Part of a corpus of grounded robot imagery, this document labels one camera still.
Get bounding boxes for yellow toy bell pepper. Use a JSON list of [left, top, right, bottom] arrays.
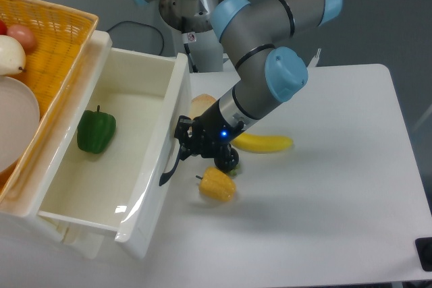
[[196, 167, 237, 202]]

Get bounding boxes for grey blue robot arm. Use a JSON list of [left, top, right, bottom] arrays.
[[135, 0, 343, 163]]

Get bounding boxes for black object at table edge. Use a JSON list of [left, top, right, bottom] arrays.
[[415, 237, 432, 272]]

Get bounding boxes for white toy pear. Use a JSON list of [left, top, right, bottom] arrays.
[[0, 35, 26, 76]]

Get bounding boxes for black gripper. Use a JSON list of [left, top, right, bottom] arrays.
[[174, 100, 245, 161]]

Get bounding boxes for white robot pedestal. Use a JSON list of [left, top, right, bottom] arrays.
[[158, 0, 234, 74]]

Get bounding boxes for metal table clamp right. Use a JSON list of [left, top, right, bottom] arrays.
[[308, 48, 321, 68]]

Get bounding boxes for toy bread slice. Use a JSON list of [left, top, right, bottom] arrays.
[[188, 94, 217, 119]]

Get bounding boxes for white drawer cabinet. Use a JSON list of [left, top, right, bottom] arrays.
[[1, 31, 112, 258]]

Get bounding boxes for pink plate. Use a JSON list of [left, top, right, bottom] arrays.
[[1, 76, 40, 173]]

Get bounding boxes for white top drawer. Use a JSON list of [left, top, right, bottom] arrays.
[[57, 49, 191, 259]]

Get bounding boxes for green toy bell pepper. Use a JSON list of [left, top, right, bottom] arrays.
[[76, 105, 117, 154]]

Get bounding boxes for black cable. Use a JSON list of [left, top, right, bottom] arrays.
[[106, 20, 165, 58]]

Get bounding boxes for black toy eggplant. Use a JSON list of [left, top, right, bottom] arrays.
[[214, 148, 240, 177]]

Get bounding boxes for yellow toy banana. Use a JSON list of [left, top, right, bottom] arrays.
[[231, 133, 294, 153]]

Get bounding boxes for orange woven basket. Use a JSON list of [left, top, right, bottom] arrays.
[[1, 0, 99, 197]]

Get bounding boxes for red toy fruit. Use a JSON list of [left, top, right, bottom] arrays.
[[0, 20, 7, 35]]

